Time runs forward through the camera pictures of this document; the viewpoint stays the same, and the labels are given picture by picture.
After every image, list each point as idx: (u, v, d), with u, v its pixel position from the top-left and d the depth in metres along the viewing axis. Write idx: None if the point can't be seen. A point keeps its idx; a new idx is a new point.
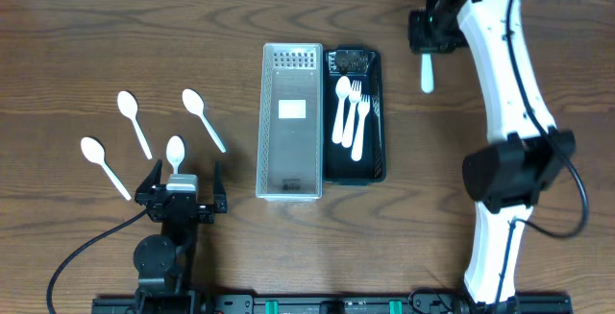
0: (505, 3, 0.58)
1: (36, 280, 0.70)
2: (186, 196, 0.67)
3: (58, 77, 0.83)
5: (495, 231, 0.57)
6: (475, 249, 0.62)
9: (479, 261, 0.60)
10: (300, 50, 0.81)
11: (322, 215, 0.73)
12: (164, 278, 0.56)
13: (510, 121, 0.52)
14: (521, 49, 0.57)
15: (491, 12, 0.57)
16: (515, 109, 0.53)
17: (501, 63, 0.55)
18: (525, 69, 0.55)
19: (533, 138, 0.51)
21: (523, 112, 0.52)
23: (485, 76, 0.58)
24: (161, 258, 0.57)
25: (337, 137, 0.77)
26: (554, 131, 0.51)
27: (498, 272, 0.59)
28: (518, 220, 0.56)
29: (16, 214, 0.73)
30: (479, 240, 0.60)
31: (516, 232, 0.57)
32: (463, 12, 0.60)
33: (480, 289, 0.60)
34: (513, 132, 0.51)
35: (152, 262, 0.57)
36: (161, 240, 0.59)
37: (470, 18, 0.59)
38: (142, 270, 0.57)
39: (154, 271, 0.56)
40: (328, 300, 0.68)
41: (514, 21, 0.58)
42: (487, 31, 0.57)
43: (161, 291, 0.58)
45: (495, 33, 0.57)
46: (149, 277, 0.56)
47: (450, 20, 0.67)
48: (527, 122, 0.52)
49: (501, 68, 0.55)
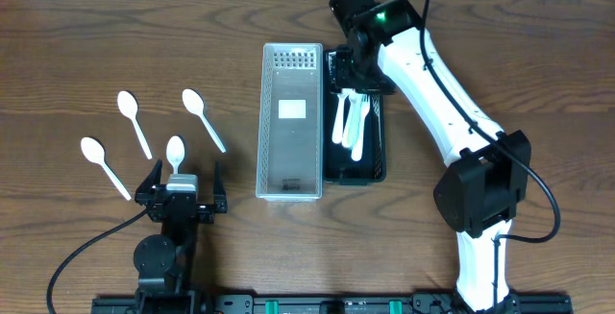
0: (416, 38, 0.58)
1: (37, 279, 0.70)
2: (185, 196, 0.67)
3: (58, 77, 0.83)
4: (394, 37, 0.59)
5: (479, 248, 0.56)
6: (462, 257, 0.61)
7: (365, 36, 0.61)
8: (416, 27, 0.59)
9: (470, 272, 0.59)
10: (300, 50, 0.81)
11: (322, 215, 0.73)
12: (164, 278, 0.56)
13: (458, 142, 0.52)
14: (444, 73, 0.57)
15: (405, 49, 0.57)
16: (458, 129, 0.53)
17: (430, 92, 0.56)
18: (454, 89, 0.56)
19: (487, 148, 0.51)
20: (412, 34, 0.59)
21: (467, 129, 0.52)
23: (421, 107, 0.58)
24: (161, 258, 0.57)
25: (336, 137, 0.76)
26: (503, 134, 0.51)
27: (490, 279, 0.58)
28: (502, 236, 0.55)
29: (18, 214, 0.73)
30: (465, 253, 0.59)
31: (501, 246, 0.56)
32: (379, 58, 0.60)
33: (479, 296, 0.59)
34: (465, 148, 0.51)
35: (152, 262, 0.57)
36: (161, 240, 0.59)
37: (386, 61, 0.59)
38: (142, 270, 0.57)
39: (154, 271, 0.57)
40: (328, 300, 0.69)
41: (429, 52, 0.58)
42: (406, 66, 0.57)
43: (161, 291, 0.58)
45: (414, 65, 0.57)
46: (149, 277, 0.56)
47: (366, 65, 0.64)
48: (474, 135, 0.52)
49: (431, 97, 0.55)
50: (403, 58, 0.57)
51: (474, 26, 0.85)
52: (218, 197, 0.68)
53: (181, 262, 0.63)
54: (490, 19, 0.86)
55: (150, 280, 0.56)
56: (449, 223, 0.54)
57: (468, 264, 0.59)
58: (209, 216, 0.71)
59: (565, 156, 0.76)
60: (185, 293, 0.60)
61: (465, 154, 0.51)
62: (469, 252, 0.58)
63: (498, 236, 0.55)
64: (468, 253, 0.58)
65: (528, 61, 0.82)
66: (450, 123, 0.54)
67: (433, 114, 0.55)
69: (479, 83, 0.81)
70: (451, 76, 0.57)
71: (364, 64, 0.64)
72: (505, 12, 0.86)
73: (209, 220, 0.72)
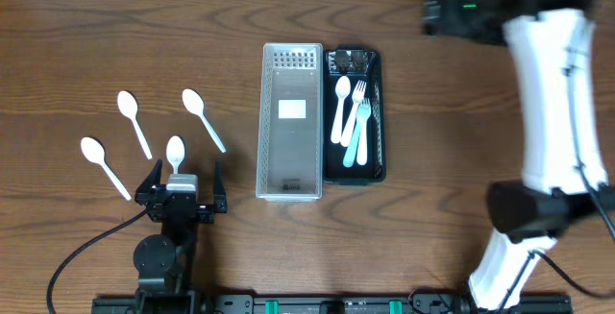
0: (572, 29, 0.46)
1: (36, 279, 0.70)
2: (185, 196, 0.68)
3: (58, 77, 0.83)
4: (546, 14, 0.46)
5: (510, 257, 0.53)
6: (487, 255, 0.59)
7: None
8: (579, 12, 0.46)
9: (488, 274, 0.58)
10: (300, 50, 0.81)
11: (322, 215, 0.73)
12: (163, 278, 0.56)
13: (554, 173, 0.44)
14: (583, 88, 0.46)
15: (551, 37, 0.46)
16: (563, 158, 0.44)
17: (556, 102, 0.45)
18: (583, 112, 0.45)
19: (578, 195, 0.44)
20: (571, 20, 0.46)
21: (573, 163, 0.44)
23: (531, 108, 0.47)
24: (160, 258, 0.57)
25: (335, 137, 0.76)
26: (603, 190, 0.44)
27: (506, 286, 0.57)
28: (538, 251, 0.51)
29: (17, 214, 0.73)
30: (493, 253, 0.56)
31: (532, 261, 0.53)
32: (517, 25, 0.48)
33: (488, 298, 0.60)
34: (555, 186, 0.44)
35: (152, 262, 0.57)
36: (160, 240, 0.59)
37: (524, 36, 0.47)
38: (141, 270, 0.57)
39: (155, 271, 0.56)
40: (328, 300, 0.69)
41: (579, 51, 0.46)
42: (544, 58, 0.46)
43: (161, 291, 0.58)
45: (555, 60, 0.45)
46: (149, 277, 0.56)
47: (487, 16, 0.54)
48: (575, 175, 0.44)
49: (556, 108, 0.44)
50: (544, 46, 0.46)
51: None
52: (219, 197, 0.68)
53: (181, 262, 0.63)
54: None
55: (150, 280, 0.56)
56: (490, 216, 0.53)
57: (492, 265, 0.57)
58: (209, 217, 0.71)
59: None
60: (185, 293, 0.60)
61: (555, 192, 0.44)
62: (498, 253, 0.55)
63: (535, 251, 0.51)
64: (495, 254, 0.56)
65: None
66: (555, 148, 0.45)
67: (543, 127, 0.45)
69: (479, 83, 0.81)
70: (588, 93, 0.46)
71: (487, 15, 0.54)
72: None
73: (209, 220, 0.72)
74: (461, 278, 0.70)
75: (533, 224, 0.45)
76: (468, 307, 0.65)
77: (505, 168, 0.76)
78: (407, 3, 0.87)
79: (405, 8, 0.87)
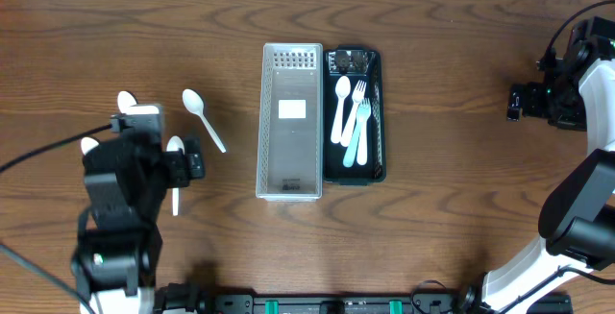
0: None
1: (36, 280, 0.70)
2: (149, 121, 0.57)
3: (59, 77, 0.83)
4: None
5: (537, 267, 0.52)
6: (514, 258, 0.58)
7: (535, 105, 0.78)
8: None
9: (505, 276, 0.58)
10: (300, 50, 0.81)
11: (322, 215, 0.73)
12: (115, 174, 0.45)
13: None
14: None
15: None
16: None
17: None
18: None
19: None
20: None
21: None
23: (598, 103, 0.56)
24: (116, 154, 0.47)
25: (336, 137, 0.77)
26: None
27: (518, 293, 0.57)
28: (572, 269, 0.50)
29: (17, 214, 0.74)
30: (522, 260, 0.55)
31: (557, 278, 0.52)
32: (589, 69, 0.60)
33: (497, 299, 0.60)
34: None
35: (105, 156, 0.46)
36: (121, 142, 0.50)
37: (594, 75, 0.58)
38: (89, 166, 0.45)
39: (104, 166, 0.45)
40: (329, 300, 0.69)
41: None
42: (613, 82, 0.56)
43: (111, 198, 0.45)
45: None
46: (96, 173, 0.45)
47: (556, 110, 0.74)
48: None
49: None
50: None
51: (474, 26, 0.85)
52: (191, 141, 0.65)
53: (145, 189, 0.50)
54: (490, 19, 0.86)
55: (98, 176, 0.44)
56: (542, 225, 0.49)
57: (514, 269, 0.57)
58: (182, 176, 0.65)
59: (565, 156, 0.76)
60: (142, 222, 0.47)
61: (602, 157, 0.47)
62: (527, 259, 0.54)
63: (567, 268, 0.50)
64: (524, 260, 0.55)
65: (528, 61, 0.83)
66: None
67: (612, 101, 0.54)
69: (479, 83, 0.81)
70: None
71: (555, 110, 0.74)
72: (505, 12, 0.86)
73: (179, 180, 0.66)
74: (461, 279, 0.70)
75: (585, 189, 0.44)
76: (472, 298, 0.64)
77: (506, 168, 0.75)
78: (407, 3, 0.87)
79: (405, 7, 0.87)
